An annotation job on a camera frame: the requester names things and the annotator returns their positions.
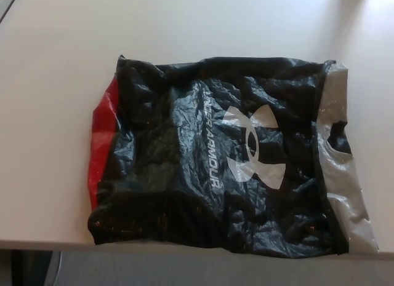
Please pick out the black red grey plastic bag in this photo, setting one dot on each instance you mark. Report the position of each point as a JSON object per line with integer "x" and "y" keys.
{"x": 191, "y": 150}

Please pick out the grey metal desk leg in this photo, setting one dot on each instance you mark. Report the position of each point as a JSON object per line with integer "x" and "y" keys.
{"x": 37, "y": 269}

